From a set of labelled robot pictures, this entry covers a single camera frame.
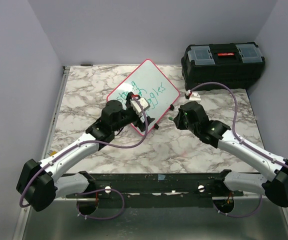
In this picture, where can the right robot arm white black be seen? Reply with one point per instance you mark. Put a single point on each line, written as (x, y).
(271, 180)

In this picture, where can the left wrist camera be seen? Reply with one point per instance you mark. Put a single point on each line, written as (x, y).
(140, 105)

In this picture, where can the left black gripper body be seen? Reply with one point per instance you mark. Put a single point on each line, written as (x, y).
(136, 118)

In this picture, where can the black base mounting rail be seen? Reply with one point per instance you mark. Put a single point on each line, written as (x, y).
(146, 190)

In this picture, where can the small yellow connector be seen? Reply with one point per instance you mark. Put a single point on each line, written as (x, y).
(51, 153)

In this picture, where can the black toolbox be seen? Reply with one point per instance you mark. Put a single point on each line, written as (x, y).
(235, 65)

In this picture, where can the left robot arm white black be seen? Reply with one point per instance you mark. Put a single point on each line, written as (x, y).
(43, 181)

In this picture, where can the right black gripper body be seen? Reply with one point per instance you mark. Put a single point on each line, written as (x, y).
(182, 123)

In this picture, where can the whiteboard with pink frame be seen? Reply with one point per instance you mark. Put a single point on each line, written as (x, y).
(149, 82)

